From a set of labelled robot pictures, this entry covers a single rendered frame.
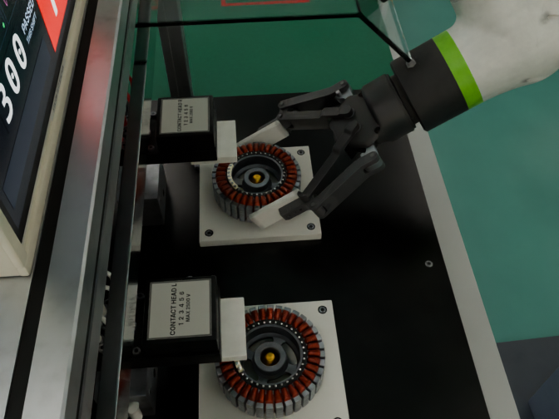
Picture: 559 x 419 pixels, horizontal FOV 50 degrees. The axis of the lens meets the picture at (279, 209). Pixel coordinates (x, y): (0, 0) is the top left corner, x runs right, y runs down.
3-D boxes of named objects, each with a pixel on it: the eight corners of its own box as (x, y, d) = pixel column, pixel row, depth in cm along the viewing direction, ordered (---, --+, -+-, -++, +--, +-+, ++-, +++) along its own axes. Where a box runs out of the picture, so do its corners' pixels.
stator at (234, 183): (289, 153, 83) (290, 133, 80) (309, 217, 76) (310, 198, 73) (208, 165, 81) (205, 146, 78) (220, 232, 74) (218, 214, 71)
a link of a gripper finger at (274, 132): (278, 123, 77) (277, 119, 78) (233, 149, 80) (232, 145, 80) (289, 135, 80) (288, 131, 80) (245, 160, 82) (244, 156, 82)
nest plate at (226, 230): (308, 151, 84) (309, 145, 83) (321, 239, 75) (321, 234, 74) (200, 157, 84) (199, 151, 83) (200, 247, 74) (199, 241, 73)
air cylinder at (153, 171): (166, 179, 81) (160, 151, 77) (165, 224, 77) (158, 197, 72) (129, 182, 81) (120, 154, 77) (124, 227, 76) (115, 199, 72)
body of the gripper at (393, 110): (427, 141, 71) (357, 178, 74) (403, 94, 76) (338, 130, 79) (405, 105, 66) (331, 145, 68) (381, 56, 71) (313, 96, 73)
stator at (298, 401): (320, 318, 67) (323, 302, 64) (326, 420, 60) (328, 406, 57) (220, 318, 67) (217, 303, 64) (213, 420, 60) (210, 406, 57)
